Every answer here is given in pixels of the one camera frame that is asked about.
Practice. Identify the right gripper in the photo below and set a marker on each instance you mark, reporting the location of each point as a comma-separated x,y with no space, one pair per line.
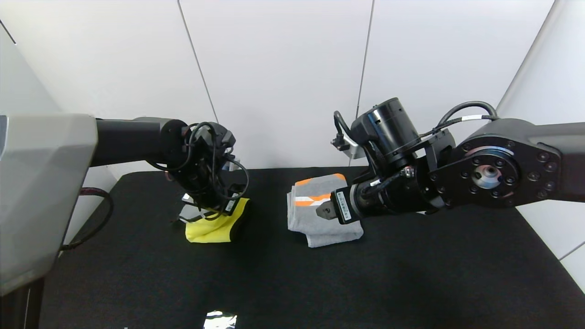
343,205

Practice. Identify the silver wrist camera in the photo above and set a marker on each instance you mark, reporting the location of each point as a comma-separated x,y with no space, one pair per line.
353,148
189,214

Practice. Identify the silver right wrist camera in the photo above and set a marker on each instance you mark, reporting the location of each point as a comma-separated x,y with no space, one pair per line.
353,148

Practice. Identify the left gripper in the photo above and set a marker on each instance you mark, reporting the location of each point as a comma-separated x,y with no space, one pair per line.
227,204

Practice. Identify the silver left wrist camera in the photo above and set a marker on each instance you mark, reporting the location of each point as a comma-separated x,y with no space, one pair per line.
189,214

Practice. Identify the grey towel with orange stripe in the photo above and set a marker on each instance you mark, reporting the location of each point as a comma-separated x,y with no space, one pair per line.
315,228

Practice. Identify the black tablecloth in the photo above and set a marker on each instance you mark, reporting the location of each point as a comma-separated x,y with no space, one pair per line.
365,283

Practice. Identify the yellow microfibre towel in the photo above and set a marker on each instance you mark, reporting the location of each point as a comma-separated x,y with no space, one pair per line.
210,230

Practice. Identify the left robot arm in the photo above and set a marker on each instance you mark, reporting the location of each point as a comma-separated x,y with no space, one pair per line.
45,183

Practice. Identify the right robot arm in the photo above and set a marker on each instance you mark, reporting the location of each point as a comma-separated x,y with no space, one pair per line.
502,173

